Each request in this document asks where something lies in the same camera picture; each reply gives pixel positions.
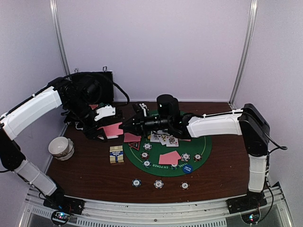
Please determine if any blue small blind button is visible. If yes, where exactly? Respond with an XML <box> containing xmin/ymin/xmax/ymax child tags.
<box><xmin>182</xmin><ymin>164</ymin><xmax>194</xmax><ymax>174</ymax></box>

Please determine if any black poker case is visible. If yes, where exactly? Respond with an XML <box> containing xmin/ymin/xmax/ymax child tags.
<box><xmin>70</xmin><ymin>70</ymin><xmax>116</xmax><ymax>126</ymax></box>

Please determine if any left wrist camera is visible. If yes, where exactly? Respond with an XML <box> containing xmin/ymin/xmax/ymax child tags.
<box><xmin>94</xmin><ymin>105</ymin><xmax>116</xmax><ymax>122</ymax></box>

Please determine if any gold card box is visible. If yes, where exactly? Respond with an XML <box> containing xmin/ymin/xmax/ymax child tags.
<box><xmin>109</xmin><ymin>145</ymin><xmax>124</xmax><ymax>164</ymax></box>

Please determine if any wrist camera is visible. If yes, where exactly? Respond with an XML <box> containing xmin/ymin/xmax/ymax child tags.
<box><xmin>94</xmin><ymin>105</ymin><xmax>116</xmax><ymax>122</ymax></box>
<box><xmin>156</xmin><ymin>94</ymin><xmax>180</xmax><ymax>118</ymax></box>

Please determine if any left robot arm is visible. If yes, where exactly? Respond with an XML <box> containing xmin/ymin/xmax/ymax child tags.
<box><xmin>0</xmin><ymin>72</ymin><xmax>130</xmax><ymax>210</ymax></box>

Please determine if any card deck in case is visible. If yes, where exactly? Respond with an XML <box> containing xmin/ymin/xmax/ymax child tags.
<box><xmin>89</xmin><ymin>105</ymin><xmax>98</xmax><ymax>110</ymax></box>

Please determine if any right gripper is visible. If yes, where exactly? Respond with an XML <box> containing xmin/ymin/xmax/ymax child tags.
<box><xmin>119</xmin><ymin>109</ymin><xmax>172</xmax><ymax>139</ymax></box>

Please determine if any triangular all-in marker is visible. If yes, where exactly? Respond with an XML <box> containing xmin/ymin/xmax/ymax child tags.
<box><xmin>128</xmin><ymin>141</ymin><xmax>140</xmax><ymax>151</ymax></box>

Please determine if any aluminium front rail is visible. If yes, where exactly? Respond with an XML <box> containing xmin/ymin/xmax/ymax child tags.
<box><xmin>17</xmin><ymin>186</ymin><xmax>295</xmax><ymax>227</ymax></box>

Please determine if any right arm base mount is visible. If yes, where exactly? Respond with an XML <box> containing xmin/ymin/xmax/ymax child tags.
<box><xmin>226</xmin><ymin>195</ymin><xmax>267</xmax><ymax>214</ymax></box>

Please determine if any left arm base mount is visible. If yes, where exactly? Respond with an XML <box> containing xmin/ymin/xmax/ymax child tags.
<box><xmin>43</xmin><ymin>197</ymin><xmax>85</xmax><ymax>215</ymax></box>

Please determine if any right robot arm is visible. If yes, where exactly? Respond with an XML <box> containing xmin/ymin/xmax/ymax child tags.
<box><xmin>119</xmin><ymin>95</ymin><xmax>275</xmax><ymax>209</ymax></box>

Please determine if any blue white chip stack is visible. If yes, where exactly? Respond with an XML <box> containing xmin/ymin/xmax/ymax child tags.
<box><xmin>153</xmin><ymin>180</ymin><xmax>164</xmax><ymax>189</ymax></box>

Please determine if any white ceramic bowl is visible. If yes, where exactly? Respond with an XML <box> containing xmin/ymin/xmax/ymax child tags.
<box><xmin>48</xmin><ymin>137</ymin><xmax>69</xmax><ymax>155</ymax></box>

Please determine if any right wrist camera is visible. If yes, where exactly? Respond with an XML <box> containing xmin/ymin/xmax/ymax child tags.
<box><xmin>156</xmin><ymin>94</ymin><xmax>180</xmax><ymax>118</ymax></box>

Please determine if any face-up king card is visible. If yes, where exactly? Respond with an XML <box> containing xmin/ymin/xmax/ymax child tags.
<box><xmin>150</xmin><ymin>132</ymin><xmax>161</xmax><ymax>142</ymax></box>

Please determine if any red black chip stack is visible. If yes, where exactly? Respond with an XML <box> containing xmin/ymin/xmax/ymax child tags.
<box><xmin>180</xmin><ymin>182</ymin><xmax>190</xmax><ymax>190</ymax></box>

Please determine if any dealt red card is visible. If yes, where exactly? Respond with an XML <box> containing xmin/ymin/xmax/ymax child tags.
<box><xmin>124</xmin><ymin>132</ymin><xmax>141</xmax><ymax>143</ymax></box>
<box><xmin>166</xmin><ymin>151</ymin><xmax>181</xmax><ymax>164</ymax></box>
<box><xmin>159</xmin><ymin>153</ymin><xmax>180</xmax><ymax>165</ymax></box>

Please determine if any face-up spot card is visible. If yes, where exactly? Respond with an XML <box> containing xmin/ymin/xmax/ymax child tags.
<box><xmin>159</xmin><ymin>135</ymin><xmax>167</xmax><ymax>145</ymax></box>

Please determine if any face-up queen card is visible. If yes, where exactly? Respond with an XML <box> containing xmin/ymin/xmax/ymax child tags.
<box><xmin>166</xmin><ymin>136</ymin><xmax>179</xmax><ymax>147</ymax></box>

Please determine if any scalloped white bowl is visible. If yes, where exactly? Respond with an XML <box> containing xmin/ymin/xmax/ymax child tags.
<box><xmin>53</xmin><ymin>138</ymin><xmax>74</xmax><ymax>161</ymax></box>

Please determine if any red-backed card deck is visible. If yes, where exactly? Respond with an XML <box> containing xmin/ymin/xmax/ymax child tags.
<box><xmin>99</xmin><ymin>122</ymin><xmax>124</xmax><ymax>139</ymax></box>

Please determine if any green chip mat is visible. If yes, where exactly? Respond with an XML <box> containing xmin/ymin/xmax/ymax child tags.
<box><xmin>143</xmin><ymin>160</ymin><xmax>152</xmax><ymax>168</ymax></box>
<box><xmin>171</xmin><ymin>164</ymin><xmax>178</xmax><ymax>170</ymax></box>

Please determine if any round green poker mat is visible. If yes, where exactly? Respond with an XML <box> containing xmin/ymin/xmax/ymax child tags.
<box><xmin>120</xmin><ymin>111</ymin><xmax>212</xmax><ymax>177</ymax></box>

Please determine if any green chip stack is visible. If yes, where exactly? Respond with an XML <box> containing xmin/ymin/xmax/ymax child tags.
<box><xmin>132</xmin><ymin>179</ymin><xmax>142</xmax><ymax>187</ymax></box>

